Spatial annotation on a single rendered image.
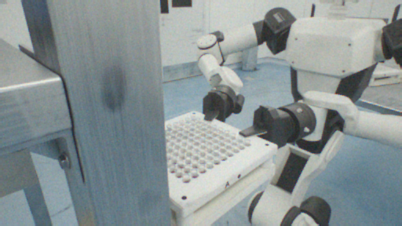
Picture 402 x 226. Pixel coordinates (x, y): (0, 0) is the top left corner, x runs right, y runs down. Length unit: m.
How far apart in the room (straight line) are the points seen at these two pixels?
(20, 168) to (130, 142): 0.31
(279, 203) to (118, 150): 0.86
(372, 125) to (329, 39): 0.31
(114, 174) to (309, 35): 0.81
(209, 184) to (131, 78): 0.28
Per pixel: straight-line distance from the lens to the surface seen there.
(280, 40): 1.04
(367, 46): 0.89
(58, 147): 0.19
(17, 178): 0.48
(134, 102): 0.17
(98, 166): 0.17
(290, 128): 0.62
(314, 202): 1.51
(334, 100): 0.70
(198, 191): 0.40
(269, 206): 1.00
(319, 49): 0.91
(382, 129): 0.72
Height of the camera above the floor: 1.31
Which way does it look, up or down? 23 degrees down
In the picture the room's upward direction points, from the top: straight up
